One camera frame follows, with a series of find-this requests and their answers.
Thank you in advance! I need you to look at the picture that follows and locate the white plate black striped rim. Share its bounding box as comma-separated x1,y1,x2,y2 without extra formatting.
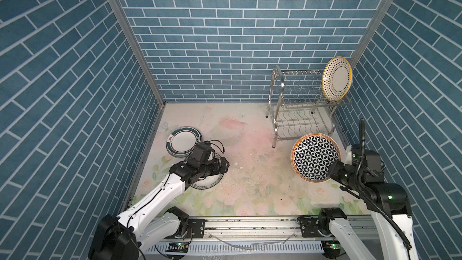
190,163,223,190

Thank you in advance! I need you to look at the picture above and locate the black white geometric pattern plate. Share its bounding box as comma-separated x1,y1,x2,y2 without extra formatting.
291,133,341,183

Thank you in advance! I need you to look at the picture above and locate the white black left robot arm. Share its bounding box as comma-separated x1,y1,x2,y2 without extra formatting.
88,157,230,260

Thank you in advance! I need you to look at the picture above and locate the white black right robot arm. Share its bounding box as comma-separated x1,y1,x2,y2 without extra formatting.
291,144,418,260

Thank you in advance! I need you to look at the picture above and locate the stainless steel dish rack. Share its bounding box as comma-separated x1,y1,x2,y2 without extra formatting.
265,65,351,148

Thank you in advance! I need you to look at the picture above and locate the right base circuit board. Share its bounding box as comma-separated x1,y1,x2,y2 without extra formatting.
321,241,346,260

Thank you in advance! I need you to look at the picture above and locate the base circuit board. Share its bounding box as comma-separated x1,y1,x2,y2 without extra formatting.
166,243,189,254
321,241,346,260

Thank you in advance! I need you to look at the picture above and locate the left base circuit board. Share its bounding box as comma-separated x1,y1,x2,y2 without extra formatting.
166,243,189,254

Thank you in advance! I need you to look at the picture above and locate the yellow rimmed rear plate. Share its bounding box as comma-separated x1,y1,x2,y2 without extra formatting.
321,56,353,102

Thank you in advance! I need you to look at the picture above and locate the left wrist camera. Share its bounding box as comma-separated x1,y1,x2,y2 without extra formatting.
190,141,216,163

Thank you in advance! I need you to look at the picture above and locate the black corrugated right cable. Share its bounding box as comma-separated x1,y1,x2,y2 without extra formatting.
354,118,412,250

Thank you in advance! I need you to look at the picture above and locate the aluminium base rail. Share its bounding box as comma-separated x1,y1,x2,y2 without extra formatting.
93,214,412,260

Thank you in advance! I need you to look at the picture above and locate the aluminium right corner post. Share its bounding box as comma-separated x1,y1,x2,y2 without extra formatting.
350,0,394,70

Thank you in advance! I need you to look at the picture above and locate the aluminium corner post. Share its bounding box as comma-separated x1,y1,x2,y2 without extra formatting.
107,0,166,109
350,0,394,70

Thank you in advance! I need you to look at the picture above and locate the aluminium left corner post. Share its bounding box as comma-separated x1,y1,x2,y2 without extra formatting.
107,0,166,109

